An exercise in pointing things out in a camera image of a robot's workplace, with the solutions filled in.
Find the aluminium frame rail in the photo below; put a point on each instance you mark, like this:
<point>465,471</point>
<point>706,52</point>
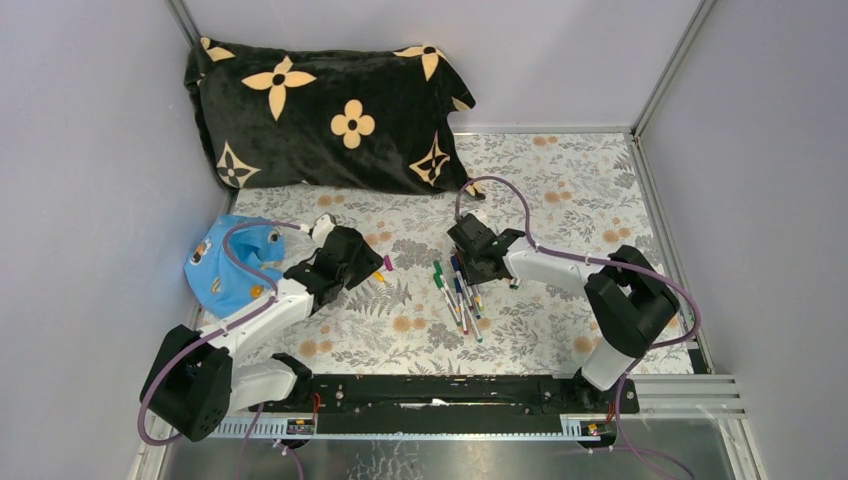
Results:
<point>688,427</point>

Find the bundle of coloured marker pens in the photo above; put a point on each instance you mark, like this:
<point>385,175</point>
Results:
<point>450,280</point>

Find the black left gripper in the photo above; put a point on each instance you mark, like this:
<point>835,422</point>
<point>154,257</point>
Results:
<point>369,262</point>

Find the floral patterned table mat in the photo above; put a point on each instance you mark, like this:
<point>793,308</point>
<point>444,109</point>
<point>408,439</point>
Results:
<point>573,192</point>

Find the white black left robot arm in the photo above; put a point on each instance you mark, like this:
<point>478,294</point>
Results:
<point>200,376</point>

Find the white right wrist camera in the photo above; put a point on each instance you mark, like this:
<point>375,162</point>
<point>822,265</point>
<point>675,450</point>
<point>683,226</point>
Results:
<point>481,216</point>

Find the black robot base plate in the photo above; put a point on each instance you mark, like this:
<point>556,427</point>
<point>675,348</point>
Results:
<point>513,405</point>

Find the blue cartoon cloth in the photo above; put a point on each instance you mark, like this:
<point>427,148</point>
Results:
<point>222,270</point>

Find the black floral pillow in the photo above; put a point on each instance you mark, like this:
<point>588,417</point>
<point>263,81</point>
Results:
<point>370,120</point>

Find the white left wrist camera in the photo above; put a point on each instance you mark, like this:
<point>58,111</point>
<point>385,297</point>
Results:
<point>321,228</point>

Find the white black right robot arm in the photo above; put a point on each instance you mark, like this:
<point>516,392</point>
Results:
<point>631,302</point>

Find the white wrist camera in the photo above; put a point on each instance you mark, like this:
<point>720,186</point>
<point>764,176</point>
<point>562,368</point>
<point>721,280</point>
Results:
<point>481,216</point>
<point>321,228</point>

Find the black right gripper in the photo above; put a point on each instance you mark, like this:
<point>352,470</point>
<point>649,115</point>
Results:
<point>472,277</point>

